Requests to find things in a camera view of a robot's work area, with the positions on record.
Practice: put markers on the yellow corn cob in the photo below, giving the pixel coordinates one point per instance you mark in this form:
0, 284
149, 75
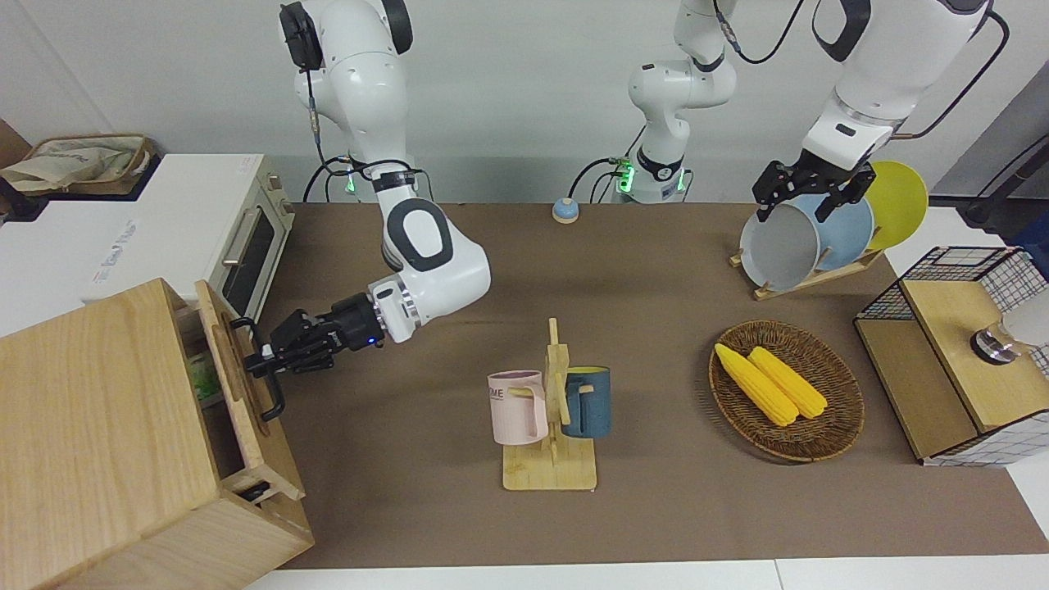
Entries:
758, 387
791, 383

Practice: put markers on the yellow plate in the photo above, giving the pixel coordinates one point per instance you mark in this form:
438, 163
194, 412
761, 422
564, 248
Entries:
897, 205

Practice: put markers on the right gripper plain black finger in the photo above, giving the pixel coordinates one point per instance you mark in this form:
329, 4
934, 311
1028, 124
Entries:
274, 334

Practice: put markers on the dark blue mug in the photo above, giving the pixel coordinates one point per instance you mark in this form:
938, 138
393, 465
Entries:
592, 406

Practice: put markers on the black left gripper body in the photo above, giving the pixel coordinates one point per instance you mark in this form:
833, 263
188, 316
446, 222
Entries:
807, 182

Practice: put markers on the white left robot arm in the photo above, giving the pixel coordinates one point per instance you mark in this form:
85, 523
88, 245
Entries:
877, 74

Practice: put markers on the small blue round button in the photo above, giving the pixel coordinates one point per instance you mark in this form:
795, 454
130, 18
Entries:
565, 211

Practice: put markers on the light blue plate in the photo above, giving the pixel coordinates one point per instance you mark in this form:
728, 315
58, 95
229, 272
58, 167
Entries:
844, 233

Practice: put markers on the right gripper finger white mark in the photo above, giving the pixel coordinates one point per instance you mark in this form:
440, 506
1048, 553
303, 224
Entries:
266, 366

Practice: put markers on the white cup with steel base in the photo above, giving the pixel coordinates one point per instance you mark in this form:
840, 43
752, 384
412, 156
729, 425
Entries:
996, 344

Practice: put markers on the pink mug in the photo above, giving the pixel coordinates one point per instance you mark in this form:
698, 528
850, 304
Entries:
516, 410

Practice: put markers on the green item in drawer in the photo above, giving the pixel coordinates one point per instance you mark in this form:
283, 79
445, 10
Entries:
205, 378

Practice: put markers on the black metal stand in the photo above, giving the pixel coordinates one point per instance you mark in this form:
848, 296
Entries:
1008, 176

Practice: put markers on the round wicker basket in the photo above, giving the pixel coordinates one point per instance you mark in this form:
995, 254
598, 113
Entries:
832, 426

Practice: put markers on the brown table mat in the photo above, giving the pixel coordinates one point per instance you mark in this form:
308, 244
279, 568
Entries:
656, 508

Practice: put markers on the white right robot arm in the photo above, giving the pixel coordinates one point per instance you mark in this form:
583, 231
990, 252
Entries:
434, 254

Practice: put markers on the wooden mug stand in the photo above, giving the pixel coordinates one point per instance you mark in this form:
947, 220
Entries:
553, 471

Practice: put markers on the white toaster oven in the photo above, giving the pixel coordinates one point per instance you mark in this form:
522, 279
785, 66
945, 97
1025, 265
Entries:
180, 213

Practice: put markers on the beige bag in tray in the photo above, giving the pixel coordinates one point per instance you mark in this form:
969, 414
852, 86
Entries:
78, 160

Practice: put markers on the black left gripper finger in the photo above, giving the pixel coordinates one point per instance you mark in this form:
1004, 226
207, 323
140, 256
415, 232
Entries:
828, 208
765, 210

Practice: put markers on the wooden plate rack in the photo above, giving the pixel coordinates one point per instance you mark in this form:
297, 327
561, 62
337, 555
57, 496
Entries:
807, 280

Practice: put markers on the light wooden cabinet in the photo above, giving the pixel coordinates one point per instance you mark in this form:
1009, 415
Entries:
90, 426

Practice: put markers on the grey plate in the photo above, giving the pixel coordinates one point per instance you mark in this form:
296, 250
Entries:
778, 250

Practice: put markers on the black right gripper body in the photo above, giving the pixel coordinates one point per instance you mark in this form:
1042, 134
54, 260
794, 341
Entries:
344, 328

